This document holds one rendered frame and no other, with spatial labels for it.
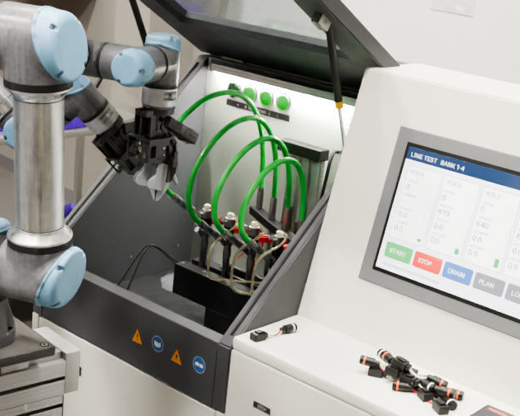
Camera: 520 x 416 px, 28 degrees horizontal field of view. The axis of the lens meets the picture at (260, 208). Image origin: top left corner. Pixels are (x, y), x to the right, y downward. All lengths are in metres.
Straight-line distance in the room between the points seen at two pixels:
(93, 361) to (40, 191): 0.90
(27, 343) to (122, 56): 0.59
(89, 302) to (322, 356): 0.67
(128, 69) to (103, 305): 0.71
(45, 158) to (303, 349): 0.75
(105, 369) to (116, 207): 0.47
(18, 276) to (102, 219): 0.95
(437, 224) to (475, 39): 1.92
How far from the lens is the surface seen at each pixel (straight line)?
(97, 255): 2.83
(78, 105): 2.32
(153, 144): 2.20
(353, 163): 2.35
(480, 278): 2.17
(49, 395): 2.12
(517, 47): 3.95
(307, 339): 2.29
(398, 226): 2.27
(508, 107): 2.19
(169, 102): 2.20
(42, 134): 1.79
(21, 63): 1.74
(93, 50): 2.14
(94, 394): 2.67
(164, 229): 2.98
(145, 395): 2.52
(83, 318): 2.63
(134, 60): 2.07
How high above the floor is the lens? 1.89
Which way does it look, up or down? 17 degrees down
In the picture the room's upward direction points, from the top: 6 degrees clockwise
